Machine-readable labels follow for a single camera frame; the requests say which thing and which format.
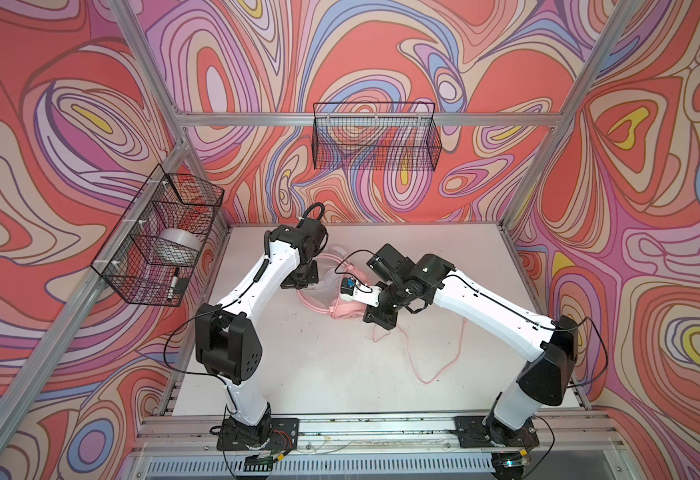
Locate pink headphones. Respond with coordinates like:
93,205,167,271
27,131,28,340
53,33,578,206
297,252,366,320

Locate pink headphone cable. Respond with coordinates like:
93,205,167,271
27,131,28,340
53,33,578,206
371,311,469,385

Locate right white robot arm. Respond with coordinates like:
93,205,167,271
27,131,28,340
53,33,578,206
340,244,578,448

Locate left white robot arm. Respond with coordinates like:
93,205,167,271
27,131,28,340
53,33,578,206
194,202,328,449

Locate grey tape roll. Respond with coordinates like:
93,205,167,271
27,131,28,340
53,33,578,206
152,228,202,267

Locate marker pen in basket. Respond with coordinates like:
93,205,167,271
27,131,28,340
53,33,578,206
167,267,180,300

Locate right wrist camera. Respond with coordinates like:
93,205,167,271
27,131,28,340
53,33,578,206
340,276,382,307

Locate black wire basket back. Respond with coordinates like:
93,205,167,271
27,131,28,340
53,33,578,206
312,100,442,172

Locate black wire basket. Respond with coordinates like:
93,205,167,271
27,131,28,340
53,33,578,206
91,165,225,307
312,100,442,172

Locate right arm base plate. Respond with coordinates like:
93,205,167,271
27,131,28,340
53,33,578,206
451,416,540,450

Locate black wire basket left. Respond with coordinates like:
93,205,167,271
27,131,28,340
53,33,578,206
91,165,225,307

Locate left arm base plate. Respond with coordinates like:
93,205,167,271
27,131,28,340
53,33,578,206
209,417,300,452

